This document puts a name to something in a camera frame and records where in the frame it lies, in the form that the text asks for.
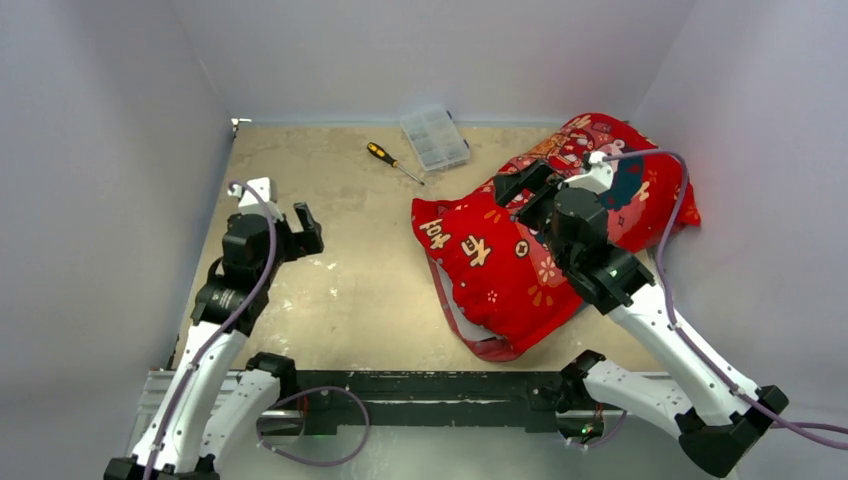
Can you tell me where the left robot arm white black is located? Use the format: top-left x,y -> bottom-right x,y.
103,203 -> 324,479

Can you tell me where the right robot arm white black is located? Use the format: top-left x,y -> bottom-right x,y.
493,161 -> 788,478

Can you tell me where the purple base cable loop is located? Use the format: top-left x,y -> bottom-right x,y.
255,386 -> 371,468

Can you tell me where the clear plastic organizer box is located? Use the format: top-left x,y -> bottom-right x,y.
399,105 -> 471,171

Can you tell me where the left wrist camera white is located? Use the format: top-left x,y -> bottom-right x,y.
227,177 -> 284,221

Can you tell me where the yellow black screwdriver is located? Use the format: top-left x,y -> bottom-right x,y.
366,142 -> 425,186

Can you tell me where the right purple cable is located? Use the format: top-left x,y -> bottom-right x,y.
599,148 -> 848,453

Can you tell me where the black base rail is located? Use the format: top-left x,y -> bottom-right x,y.
282,370 -> 562,435

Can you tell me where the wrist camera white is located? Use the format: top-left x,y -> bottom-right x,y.
227,177 -> 284,221
564,151 -> 614,194

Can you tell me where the white pillow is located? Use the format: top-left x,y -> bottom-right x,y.
440,275 -> 498,342

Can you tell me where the red patterned pillowcase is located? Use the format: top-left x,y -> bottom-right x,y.
411,155 -> 701,362

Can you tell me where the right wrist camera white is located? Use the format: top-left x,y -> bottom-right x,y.
564,151 -> 614,194

